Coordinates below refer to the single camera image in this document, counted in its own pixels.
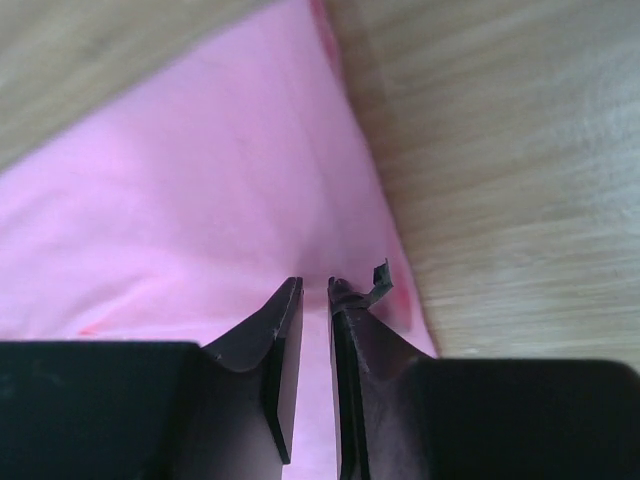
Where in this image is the pink t-shirt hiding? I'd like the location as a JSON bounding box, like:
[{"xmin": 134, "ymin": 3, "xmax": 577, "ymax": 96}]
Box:
[{"xmin": 1, "ymin": 1, "xmax": 434, "ymax": 479}]

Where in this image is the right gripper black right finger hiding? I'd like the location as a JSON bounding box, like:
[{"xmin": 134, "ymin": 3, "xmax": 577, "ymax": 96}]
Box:
[{"xmin": 328, "ymin": 265, "xmax": 639, "ymax": 479}]

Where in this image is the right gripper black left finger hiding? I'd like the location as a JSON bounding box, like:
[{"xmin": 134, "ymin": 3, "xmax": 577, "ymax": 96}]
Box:
[{"xmin": 1, "ymin": 277, "xmax": 303, "ymax": 479}]

